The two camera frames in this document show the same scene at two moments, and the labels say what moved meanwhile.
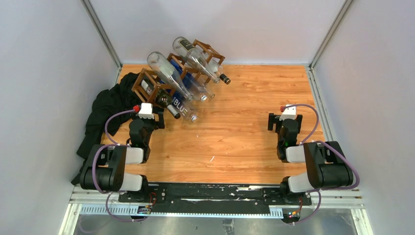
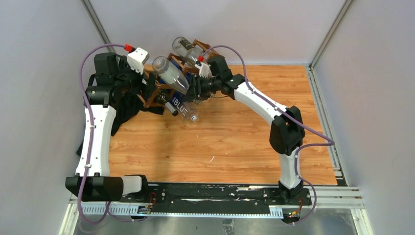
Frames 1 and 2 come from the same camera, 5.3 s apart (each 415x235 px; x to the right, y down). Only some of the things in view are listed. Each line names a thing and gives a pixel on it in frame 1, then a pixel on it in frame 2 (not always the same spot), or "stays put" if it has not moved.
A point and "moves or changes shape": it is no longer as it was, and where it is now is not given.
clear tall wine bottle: [168, 74] moves or changes shape
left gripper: [156, 125] to [147, 89]
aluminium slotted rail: [108, 209] stays put
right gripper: [274, 119] to [200, 94]
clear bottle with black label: [185, 51] stays put
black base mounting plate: [239, 198] stays put
